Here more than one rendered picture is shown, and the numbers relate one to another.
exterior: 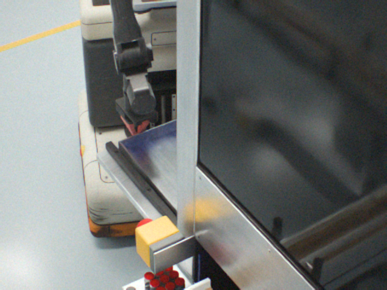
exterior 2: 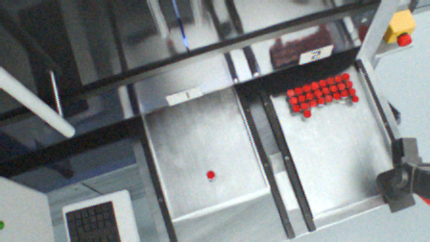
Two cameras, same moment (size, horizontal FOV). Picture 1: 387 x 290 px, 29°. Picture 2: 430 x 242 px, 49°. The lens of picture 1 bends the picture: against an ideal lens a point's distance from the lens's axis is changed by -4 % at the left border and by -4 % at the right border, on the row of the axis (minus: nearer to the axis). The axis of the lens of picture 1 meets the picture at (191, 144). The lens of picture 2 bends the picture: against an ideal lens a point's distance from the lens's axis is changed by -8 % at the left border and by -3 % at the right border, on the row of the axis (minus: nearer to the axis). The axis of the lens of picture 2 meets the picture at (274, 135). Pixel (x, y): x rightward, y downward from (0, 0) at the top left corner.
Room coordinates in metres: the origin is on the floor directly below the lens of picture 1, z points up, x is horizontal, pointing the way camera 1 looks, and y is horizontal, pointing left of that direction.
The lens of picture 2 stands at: (1.70, -0.14, 2.13)
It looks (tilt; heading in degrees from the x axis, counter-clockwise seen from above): 74 degrees down; 187
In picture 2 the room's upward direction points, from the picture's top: 7 degrees clockwise
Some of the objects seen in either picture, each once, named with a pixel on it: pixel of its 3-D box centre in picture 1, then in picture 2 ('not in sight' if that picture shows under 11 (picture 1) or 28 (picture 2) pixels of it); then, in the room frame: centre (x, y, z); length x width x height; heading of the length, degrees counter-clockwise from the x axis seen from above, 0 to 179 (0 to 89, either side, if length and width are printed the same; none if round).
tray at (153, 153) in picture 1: (201, 168); (338, 141); (1.32, -0.02, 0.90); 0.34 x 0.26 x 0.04; 33
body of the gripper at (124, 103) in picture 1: (136, 100); (398, 187); (1.43, 0.13, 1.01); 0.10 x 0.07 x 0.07; 33
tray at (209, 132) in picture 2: not in sight; (201, 143); (1.42, -0.37, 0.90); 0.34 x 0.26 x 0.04; 33
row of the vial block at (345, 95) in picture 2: not in sight; (323, 102); (1.23, -0.08, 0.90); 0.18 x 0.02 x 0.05; 122
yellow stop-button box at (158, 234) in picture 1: (159, 243); (396, 24); (1.00, 0.06, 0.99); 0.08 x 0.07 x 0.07; 33
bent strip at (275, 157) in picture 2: not in sight; (284, 181); (1.46, -0.14, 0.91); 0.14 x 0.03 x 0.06; 33
